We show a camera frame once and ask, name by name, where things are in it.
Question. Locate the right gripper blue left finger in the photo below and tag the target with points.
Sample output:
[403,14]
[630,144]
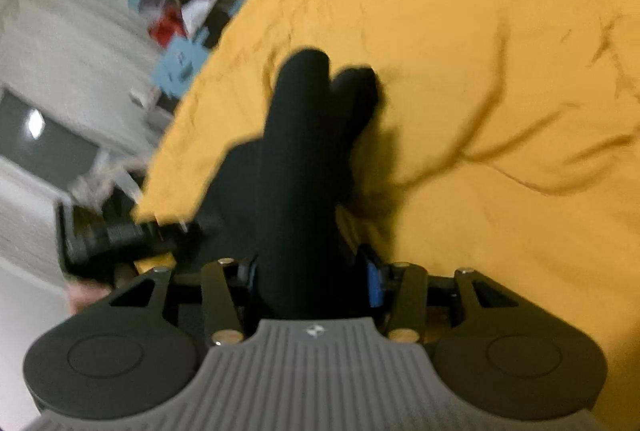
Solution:
[227,316]

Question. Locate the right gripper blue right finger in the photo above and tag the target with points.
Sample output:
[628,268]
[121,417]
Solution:
[398,300]

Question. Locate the black pants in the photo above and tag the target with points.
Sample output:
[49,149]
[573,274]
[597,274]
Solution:
[282,191]

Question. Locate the person left hand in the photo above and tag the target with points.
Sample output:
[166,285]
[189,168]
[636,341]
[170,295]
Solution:
[82,294]

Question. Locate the blue smiley chair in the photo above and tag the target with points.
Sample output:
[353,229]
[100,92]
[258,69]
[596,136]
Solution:
[181,62]

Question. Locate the white curtain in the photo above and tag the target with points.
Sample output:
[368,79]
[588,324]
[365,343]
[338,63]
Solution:
[78,60]

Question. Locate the red bag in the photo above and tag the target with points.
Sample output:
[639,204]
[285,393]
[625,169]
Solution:
[168,26]

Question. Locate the yellow quilted bed cover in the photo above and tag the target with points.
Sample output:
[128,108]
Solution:
[508,141]

